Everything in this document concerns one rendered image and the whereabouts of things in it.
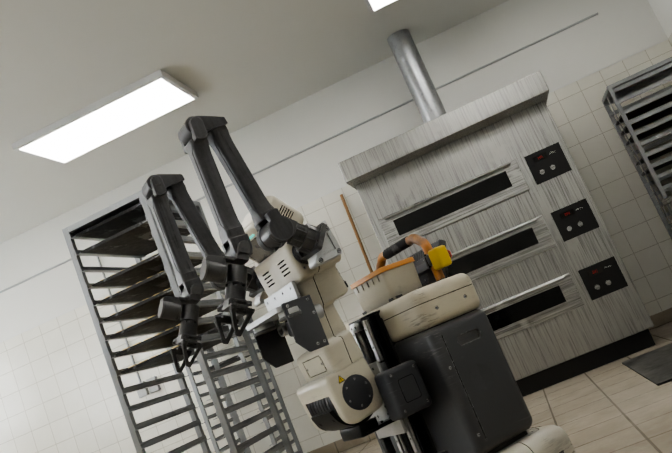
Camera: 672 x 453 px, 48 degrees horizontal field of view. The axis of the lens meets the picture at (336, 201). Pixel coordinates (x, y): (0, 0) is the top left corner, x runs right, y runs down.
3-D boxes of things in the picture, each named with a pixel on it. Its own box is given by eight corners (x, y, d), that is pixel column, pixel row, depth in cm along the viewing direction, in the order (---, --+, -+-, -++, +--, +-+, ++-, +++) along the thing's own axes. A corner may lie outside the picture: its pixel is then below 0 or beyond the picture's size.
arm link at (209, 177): (203, 114, 218) (191, 131, 227) (185, 118, 215) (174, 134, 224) (258, 251, 210) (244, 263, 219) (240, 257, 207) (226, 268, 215)
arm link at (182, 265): (162, 173, 253) (154, 185, 262) (146, 177, 250) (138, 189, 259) (208, 293, 245) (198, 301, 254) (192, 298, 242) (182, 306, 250)
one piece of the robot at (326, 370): (371, 409, 259) (285, 252, 266) (433, 391, 229) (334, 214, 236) (312, 449, 244) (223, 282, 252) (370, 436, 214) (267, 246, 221)
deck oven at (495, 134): (449, 431, 511) (337, 163, 550) (460, 405, 627) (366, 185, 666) (674, 343, 487) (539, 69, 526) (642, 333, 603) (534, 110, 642)
